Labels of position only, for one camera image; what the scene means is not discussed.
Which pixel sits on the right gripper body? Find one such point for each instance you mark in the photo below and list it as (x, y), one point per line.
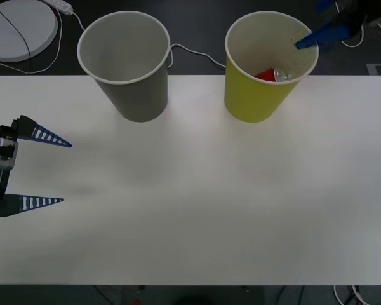
(352, 14)

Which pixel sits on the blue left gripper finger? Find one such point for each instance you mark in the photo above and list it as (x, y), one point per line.
(28, 203)
(41, 133)

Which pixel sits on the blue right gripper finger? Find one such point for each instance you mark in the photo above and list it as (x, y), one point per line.
(324, 35)
(324, 4)

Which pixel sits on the orange-red drink can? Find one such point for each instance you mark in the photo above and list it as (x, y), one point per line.
(266, 75)

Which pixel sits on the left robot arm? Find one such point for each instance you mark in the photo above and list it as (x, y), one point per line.
(1, 160)

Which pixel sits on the yellow-green plastic waste bin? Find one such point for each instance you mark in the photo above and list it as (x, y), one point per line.
(257, 98)

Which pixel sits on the white round floor base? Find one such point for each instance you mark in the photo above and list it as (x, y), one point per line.
(12, 31)

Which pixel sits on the grey plastic waste bin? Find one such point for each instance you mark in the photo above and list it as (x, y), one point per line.
(127, 57)

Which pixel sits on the white power strip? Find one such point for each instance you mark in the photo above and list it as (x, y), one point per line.
(58, 4)

